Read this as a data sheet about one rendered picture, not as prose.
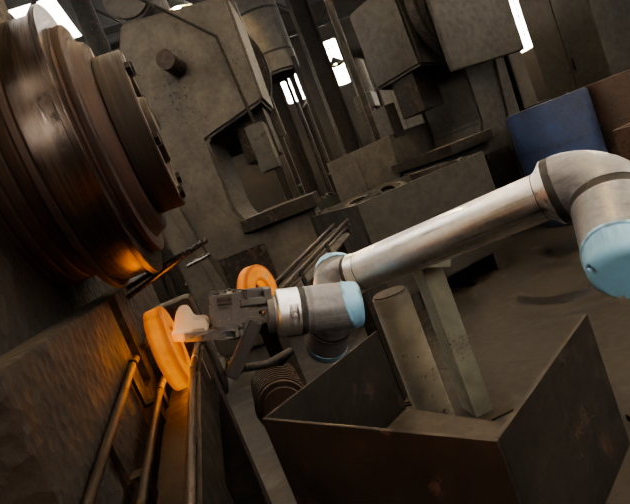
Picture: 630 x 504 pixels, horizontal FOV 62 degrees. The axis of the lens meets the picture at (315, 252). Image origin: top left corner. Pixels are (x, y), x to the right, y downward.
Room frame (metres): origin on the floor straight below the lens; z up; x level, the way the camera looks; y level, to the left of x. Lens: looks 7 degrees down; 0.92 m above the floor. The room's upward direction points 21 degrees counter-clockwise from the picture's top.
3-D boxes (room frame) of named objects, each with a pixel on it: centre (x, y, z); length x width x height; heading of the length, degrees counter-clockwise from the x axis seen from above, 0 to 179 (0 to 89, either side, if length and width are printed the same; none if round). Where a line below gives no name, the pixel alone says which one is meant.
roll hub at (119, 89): (0.96, 0.20, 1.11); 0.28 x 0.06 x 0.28; 8
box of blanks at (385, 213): (3.55, -0.61, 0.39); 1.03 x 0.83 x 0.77; 113
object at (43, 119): (0.94, 0.30, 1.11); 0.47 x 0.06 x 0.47; 8
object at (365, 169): (5.26, -0.92, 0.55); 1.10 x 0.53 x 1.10; 28
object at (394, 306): (1.66, -0.17, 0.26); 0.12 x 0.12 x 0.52
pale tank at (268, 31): (9.96, -0.53, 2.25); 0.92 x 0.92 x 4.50
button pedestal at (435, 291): (1.72, -0.33, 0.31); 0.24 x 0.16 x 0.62; 8
